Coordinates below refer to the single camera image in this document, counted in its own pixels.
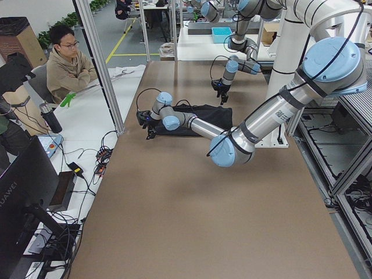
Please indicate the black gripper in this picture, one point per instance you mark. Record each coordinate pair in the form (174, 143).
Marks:
(150, 125)
(222, 89)

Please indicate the black printed t-shirt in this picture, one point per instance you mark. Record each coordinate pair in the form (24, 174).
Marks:
(216, 115)

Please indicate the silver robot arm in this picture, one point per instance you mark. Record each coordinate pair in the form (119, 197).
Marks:
(223, 151)
(267, 10)

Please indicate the grey orange usb hub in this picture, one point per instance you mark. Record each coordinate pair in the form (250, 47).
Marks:
(103, 155)
(100, 170)

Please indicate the blue plastic bin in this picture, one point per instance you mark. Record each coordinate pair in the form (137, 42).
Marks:
(220, 35)

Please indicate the blue teach pendant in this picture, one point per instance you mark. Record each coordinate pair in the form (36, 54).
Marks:
(50, 143)

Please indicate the person in beige hoodie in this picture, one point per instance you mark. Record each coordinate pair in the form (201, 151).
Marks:
(67, 69)

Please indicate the black water bottle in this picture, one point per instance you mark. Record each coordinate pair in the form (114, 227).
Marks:
(49, 116)

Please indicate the black computer monitor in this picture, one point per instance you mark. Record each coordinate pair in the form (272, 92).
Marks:
(27, 188)

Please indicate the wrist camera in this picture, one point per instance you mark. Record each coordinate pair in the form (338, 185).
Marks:
(216, 84)
(143, 117)

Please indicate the aluminium frame structure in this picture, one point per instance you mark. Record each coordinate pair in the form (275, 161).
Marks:
(94, 47)

